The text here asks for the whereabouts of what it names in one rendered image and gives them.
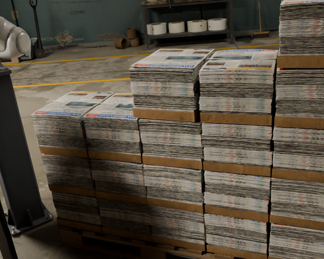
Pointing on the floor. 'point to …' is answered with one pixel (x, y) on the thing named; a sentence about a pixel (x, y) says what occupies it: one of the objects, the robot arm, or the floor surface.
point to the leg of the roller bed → (0, 222)
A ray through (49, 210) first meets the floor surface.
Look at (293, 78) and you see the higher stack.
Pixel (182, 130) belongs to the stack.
